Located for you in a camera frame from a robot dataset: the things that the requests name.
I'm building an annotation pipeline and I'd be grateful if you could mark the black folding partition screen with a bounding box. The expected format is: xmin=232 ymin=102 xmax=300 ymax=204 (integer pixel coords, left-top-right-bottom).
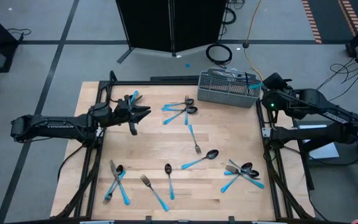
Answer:
xmin=116 ymin=0 xmax=229 ymax=65

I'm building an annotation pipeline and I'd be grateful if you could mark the black coiled cable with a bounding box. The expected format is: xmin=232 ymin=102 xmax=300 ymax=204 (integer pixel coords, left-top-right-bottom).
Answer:
xmin=205 ymin=42 xmax=234 ymax=66

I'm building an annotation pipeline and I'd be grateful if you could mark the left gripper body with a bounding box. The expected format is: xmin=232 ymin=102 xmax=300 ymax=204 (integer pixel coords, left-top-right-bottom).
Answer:
xmin=113 ymin=99 xmax=137 ymax=124

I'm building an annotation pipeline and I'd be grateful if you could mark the black orange-striped floor mat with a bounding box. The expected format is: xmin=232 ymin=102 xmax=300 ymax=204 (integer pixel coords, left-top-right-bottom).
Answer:
xmin=301 ymin=0 xmax=358 ymax=44

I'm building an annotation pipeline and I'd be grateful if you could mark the black cable loop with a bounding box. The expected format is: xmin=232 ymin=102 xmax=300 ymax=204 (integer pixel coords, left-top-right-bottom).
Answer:
xmin=221 ymin=0 xmax=238 ymax=26

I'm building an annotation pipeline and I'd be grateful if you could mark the grey plastic cutlery basket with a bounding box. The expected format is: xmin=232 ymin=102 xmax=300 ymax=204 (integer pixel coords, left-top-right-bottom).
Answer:
xmin=196 ymin=68 xmax=262 ymax=109

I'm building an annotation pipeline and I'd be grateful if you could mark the black aluminium table frame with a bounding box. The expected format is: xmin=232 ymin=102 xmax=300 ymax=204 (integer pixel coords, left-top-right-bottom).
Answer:
xmin=54 ymin=70 xmax=315 ymax=224

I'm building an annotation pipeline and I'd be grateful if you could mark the white paper sheet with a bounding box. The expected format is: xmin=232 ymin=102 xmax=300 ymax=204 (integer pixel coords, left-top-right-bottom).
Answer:
xmin=298 ymin=124 xmax=341 ymax=160

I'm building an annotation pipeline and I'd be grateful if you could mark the yellow power cable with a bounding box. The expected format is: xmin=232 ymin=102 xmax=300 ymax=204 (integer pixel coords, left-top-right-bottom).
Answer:
xmin=243 ymin=0 xmax=264 ymax=81

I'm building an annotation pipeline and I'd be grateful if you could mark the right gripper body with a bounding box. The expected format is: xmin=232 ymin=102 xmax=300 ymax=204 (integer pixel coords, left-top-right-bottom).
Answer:
xmin=262 ymin=72 xmax=293 ymax=93

